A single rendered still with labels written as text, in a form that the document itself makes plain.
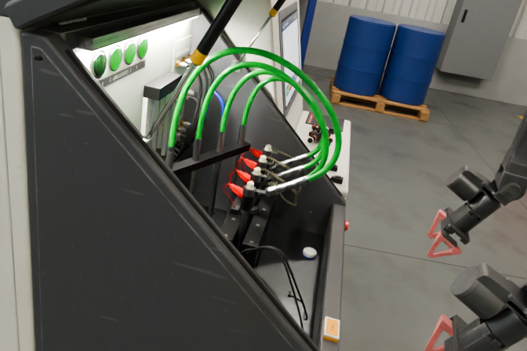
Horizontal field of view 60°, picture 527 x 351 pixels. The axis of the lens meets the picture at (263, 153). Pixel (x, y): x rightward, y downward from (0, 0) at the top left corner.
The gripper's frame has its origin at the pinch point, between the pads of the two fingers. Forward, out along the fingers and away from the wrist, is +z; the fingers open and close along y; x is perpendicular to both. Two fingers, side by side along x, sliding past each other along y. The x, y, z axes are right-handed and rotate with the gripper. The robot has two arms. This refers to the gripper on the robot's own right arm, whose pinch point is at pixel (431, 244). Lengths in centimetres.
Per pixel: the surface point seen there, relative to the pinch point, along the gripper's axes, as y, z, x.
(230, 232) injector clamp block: 22, 23, -41
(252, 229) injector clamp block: 17.8, 20.9, -37.5
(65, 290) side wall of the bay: 58, 29, -58
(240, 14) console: -13, -9, -79
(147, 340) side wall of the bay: 56, 27, -41
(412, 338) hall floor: -82, 79, 64
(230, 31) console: -12, -3, -78
